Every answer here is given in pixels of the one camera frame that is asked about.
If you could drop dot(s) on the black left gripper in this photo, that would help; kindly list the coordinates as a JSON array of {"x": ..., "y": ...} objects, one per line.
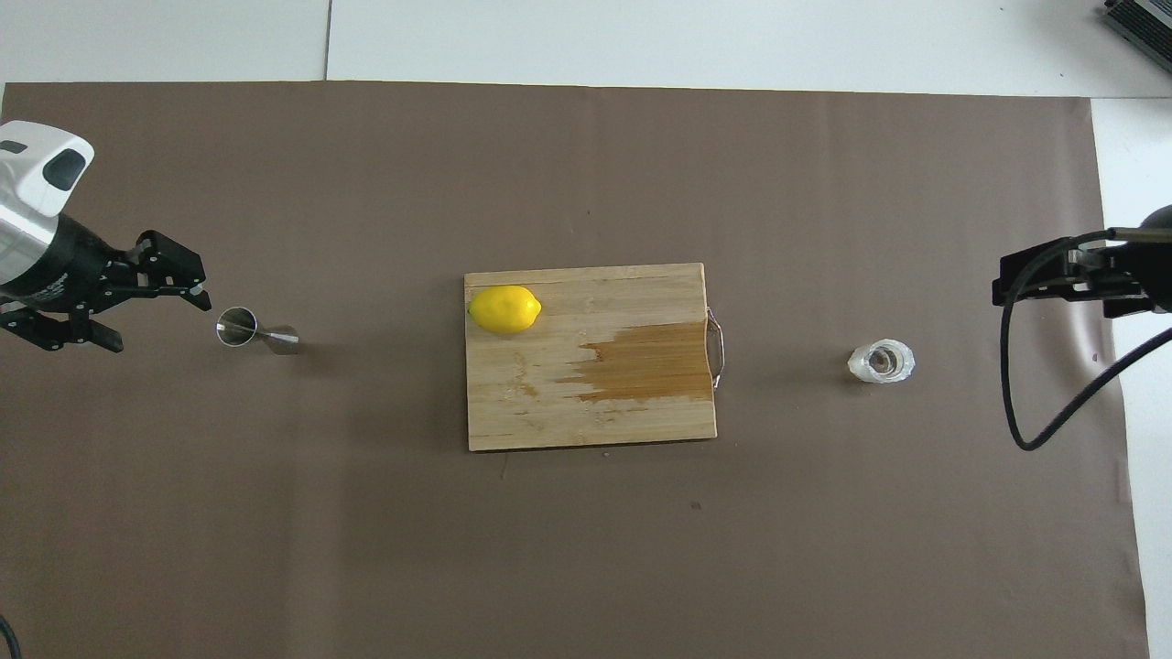
[{"x": 78, "y": 270}]

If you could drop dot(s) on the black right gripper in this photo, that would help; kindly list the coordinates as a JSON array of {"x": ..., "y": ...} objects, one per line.
[{"x": 1126, "y": 270}]

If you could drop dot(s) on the steel double jigger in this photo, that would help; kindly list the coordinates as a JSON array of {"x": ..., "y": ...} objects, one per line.
[{"x": 238, "y": 328}]

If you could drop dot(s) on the small clear glass cup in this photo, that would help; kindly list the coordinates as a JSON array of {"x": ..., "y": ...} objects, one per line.
[{"x": 881, "y": 361}]

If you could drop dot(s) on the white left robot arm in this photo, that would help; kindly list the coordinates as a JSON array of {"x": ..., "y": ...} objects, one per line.
[{"x": 37, "y": 174}]

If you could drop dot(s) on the black ribbed device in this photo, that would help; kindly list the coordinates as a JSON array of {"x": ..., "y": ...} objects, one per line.
[{"x": 1144, "y": 18}]

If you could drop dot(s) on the brown paper table mat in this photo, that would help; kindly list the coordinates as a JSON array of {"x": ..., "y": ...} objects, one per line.
[{"x": 366, "y": 549}]

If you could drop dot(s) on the yellow lemon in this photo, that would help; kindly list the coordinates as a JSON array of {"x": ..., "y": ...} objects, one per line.
[{"x": 504, "y": 309}]

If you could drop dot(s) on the wooden cutting board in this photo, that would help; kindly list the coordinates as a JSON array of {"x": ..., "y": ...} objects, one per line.
[{"x": 549, "y": 412}]

